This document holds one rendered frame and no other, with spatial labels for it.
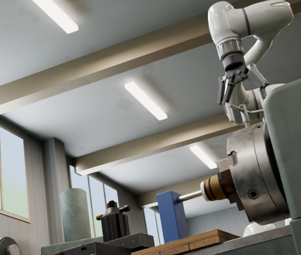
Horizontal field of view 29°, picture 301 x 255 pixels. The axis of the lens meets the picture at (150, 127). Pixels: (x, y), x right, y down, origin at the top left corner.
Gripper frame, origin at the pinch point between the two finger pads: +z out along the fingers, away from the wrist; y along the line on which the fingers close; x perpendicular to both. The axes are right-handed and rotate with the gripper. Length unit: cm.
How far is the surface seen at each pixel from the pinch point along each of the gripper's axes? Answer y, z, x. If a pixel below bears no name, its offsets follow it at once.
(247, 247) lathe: 2, 45, 23
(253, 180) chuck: -3.4, 26.7, 18.3
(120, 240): 57, 30, 8
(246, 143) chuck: -3.7, 15.0, 16.9
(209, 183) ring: 16.3, 21.0, 8.5
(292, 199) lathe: -16.0, 36.6, 25.2
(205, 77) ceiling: 231, -220, -456
